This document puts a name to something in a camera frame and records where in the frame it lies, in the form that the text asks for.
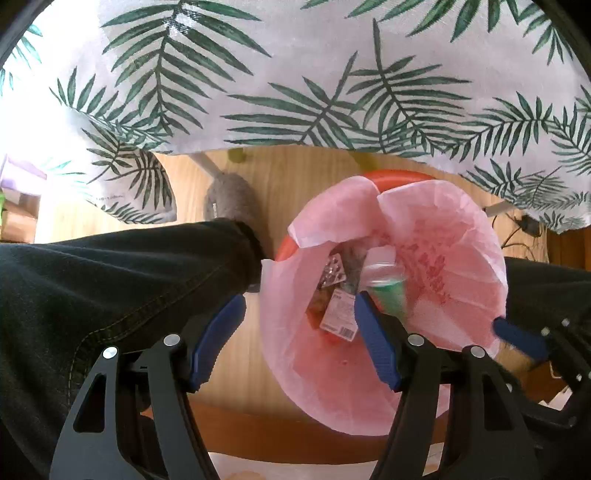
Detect green soda can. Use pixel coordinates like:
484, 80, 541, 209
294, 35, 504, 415
360, 262, 408, 322

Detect silver pill blister pack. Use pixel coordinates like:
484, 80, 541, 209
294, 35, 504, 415
318, 253, 346, 289

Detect pink lined trash bin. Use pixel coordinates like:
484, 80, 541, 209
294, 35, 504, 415
260, 176, 508, 436

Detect person's right leg jeans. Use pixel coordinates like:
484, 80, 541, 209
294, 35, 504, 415
505, 257, 591, 334

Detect person's leg in jeans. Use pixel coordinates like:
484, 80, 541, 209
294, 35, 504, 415
1, 219, 263, 479

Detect grey slipper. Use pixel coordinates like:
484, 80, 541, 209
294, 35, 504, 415
204, 173, 260, 225

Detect palm leaf tablecloth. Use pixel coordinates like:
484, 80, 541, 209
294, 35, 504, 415
1, 1, 590, 233

